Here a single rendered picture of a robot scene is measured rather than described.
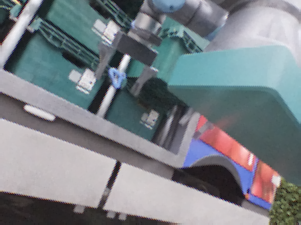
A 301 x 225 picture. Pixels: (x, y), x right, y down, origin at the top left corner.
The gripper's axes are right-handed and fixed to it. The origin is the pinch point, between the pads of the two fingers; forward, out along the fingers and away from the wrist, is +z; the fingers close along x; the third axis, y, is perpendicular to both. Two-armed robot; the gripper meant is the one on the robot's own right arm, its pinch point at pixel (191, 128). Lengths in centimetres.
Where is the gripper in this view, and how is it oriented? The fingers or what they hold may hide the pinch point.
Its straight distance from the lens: 98.9
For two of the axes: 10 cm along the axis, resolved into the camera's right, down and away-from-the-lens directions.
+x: 5.0, 5.3, 6.8
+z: -7.0, 7.2, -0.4
